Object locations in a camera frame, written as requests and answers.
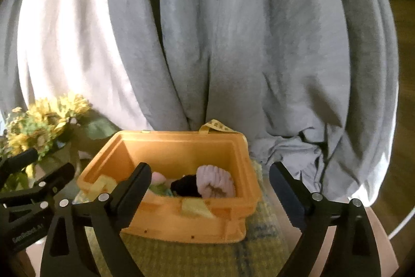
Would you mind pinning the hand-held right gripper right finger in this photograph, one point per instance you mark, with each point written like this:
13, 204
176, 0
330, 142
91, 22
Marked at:
285, 196

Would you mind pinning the pink plush toy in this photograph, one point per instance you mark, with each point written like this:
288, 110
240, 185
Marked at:
159, 178

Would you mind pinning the grey curtain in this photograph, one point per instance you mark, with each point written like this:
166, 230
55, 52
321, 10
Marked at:
243, 37

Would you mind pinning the lavender knitted sock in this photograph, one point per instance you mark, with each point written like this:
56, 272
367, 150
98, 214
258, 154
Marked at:
215, 181

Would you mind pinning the black mouse plush toy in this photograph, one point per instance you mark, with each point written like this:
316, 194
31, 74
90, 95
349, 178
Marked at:
186, 186

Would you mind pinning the yellow blue woven mat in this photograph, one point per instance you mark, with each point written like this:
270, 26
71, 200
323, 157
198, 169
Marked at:
194, 257

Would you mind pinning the green plush toy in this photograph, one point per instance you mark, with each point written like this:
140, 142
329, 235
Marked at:
159, 188

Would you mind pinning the orange plastic storage box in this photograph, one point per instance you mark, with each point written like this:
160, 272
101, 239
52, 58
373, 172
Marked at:
162, 215

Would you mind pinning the grey-green ribbed vase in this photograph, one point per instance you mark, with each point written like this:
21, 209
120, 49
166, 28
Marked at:
69, 153

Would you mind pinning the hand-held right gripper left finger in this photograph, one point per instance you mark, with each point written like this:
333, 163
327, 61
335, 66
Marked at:
136, 186

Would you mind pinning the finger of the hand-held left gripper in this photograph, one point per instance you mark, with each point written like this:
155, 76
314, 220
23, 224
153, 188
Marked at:
22, 158
60, 174

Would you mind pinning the white curtain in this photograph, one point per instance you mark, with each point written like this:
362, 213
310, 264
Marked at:
64, 53

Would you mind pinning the artificial sunflower bouquet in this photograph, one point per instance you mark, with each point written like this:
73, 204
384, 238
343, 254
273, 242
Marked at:
42, 124

